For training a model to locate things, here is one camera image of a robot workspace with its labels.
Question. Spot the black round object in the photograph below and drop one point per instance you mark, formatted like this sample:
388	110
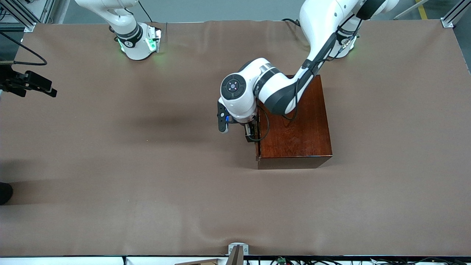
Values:
4	193

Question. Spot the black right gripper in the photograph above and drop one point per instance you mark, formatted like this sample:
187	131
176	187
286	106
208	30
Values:
10	82

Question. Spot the brown table cloth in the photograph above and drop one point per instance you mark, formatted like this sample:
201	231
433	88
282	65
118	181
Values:
110	206

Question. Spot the silver metal clamp bracket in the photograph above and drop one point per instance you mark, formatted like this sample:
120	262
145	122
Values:
238	247

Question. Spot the grey mounting post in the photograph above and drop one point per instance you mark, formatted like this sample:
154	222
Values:
234	257

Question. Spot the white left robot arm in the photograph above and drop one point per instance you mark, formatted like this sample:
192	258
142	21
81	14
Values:
272	88

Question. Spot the aluminium frame profile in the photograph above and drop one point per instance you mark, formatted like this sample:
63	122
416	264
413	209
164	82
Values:
454	14
27	20

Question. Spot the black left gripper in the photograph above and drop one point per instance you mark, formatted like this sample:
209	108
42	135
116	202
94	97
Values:
250	129

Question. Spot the dark wooden cabinet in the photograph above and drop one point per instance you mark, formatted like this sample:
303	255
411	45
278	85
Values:
298	136

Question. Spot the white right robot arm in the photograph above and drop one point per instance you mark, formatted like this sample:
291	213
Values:
128	22

